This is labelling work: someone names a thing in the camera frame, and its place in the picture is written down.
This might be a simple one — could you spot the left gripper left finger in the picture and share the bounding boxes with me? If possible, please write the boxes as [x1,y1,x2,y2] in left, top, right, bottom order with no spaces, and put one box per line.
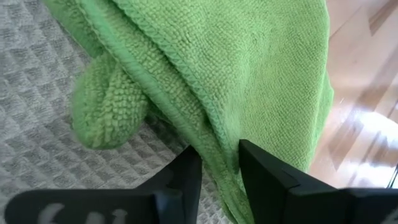
[4,145,203,224]

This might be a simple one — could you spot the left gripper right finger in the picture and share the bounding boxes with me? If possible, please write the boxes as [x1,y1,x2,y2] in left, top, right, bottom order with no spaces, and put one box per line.
[238,139,398,224]

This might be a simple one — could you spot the green microfiber towel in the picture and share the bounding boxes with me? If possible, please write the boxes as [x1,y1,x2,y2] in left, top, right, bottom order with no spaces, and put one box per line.
[42,0,335,224]

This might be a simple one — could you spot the grey waffle microfiber towel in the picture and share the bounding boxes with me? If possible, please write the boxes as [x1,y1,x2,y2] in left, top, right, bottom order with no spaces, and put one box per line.
[0,0,233,224]

